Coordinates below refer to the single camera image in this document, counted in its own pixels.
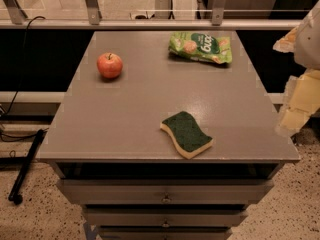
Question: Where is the black rod on floor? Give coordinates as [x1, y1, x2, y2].
[8, 130, 45, 205]

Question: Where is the bottom grey drawer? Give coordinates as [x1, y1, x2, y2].
[98, 227, 232, 240]

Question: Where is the metal railing frame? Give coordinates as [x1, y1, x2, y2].
[0, 0, 300, 30]

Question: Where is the green rice chip bag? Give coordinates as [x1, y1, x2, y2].
[168, 32, 232, 64]

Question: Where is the black cable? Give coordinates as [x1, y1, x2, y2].
[0, 15, 47, 118]

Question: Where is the grey drawer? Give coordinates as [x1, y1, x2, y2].
[83, 207, 248, 228]
[57, 179, 274, 205]
[98, 227, 232, 240]

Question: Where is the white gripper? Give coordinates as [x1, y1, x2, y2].
[275, 69, 320, 137]

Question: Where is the grey drawer cabinet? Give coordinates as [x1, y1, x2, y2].
[35, 29, 301, 240]

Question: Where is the middle grey drawer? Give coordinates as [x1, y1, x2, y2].
[83, 207, 248, 228]

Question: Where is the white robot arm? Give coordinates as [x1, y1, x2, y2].
[273, 1, 320, 137]

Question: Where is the red apple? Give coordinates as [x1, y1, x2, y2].
[97, 53, 123, 79]

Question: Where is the green and yellow sponge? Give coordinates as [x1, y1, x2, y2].
[160, 111, 213, 159]

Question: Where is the top grey drawer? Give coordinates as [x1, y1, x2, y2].
[57, 179, 274, 205]

